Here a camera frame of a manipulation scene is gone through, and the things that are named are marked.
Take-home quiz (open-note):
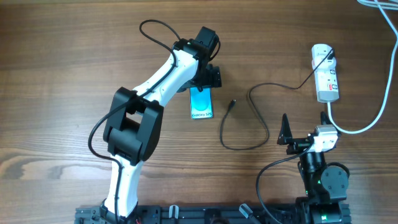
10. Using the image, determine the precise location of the black USB-C charging cable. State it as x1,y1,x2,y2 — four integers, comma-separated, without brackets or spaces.
219,48,335,151

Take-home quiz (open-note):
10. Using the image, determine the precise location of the Galaxy S25 smartphone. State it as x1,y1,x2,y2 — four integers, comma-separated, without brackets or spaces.
190,88,213,119

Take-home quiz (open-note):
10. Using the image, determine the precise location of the white power strip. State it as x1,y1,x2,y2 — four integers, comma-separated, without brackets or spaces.
313,44,340,104

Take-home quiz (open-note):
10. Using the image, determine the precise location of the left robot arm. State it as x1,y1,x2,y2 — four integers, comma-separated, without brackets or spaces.
101,27,222,223

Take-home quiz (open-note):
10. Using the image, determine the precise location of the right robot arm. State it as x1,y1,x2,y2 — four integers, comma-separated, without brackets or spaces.
277,112,352,224

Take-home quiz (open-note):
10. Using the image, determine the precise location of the white power strip cord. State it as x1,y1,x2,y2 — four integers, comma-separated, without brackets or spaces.
326,0,398,135

